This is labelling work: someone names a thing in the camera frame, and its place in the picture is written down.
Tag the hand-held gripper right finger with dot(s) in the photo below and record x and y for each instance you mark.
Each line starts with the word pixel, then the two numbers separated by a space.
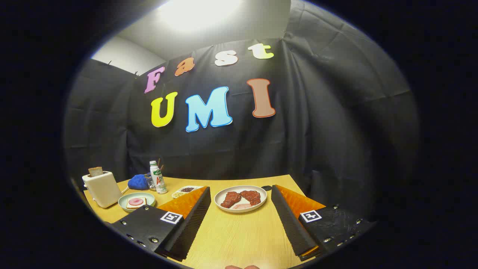
pixel 293 224

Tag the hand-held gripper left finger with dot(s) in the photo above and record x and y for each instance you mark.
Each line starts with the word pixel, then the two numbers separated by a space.
pixel 190 228

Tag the toasted bread slice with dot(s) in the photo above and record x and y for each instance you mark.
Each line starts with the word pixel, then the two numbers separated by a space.
pixel 96 172

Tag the pile of dark red beans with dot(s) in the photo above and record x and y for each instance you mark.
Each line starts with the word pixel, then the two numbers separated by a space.
pixel 186 189

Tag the white divided dish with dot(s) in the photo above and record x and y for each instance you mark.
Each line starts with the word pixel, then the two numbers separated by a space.
pixel 198 187

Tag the small black object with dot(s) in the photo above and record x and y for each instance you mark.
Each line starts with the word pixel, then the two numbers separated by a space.
pixel 266 187

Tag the red meat piece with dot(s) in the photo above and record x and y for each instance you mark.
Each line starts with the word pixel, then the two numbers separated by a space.
pixel 231 199
pixel 252 197

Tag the white round plate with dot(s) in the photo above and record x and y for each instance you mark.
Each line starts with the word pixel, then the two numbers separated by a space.
pixel 239 210

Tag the pale ham slice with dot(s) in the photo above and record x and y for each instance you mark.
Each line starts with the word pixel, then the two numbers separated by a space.
pixel 242 206

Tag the white drink bottle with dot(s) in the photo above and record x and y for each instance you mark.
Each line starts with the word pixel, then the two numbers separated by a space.
pixel 158 181

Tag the pink ham slice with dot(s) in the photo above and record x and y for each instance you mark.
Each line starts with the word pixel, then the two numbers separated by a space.
pixel 136 202

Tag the white bread slice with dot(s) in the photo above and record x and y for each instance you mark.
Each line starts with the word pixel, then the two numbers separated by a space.
pixel 128 206

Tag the blue fluffy cloth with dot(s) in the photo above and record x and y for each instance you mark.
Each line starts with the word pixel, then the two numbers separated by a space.
pixel 137 182

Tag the light green plate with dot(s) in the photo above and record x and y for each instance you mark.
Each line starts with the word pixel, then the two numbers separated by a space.
pixel 123 204

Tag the white toaster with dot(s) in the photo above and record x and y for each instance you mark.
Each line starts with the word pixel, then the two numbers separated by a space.
pixel 104 190

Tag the black backdrop cloth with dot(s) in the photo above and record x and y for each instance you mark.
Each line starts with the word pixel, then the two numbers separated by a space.
pixel 336 130

